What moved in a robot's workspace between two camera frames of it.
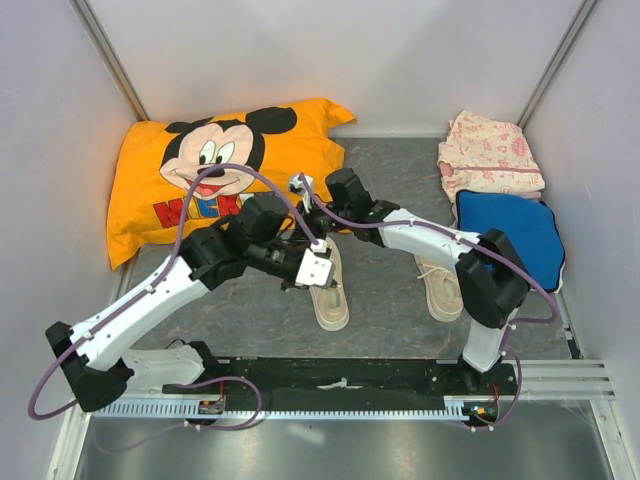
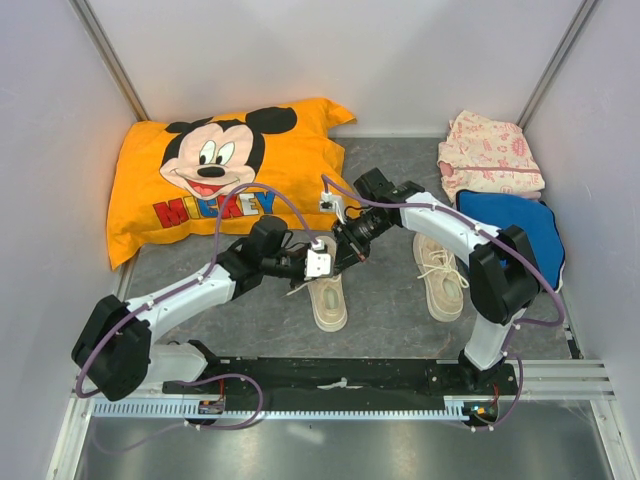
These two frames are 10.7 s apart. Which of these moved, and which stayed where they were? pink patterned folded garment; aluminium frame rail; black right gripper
Moved: black right gripper
Stayed: pink patterned folded garment; aluminium frame rail
